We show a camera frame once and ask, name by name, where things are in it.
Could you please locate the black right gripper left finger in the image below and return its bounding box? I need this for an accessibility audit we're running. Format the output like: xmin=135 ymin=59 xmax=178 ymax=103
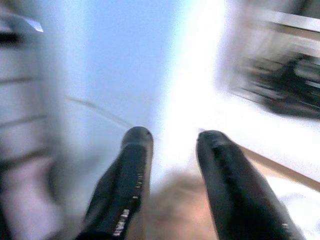
xmin=75 ymin=126 xmax=154 ymax=240

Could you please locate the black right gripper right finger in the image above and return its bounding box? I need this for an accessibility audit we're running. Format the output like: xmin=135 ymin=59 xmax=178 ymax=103
xmin=196 ymin=129 xmax=307 ymax=240

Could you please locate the dark blurred object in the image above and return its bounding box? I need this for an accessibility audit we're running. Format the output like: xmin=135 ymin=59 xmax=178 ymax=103
xmin=234 ymin=53 xmax=320 ymax=121

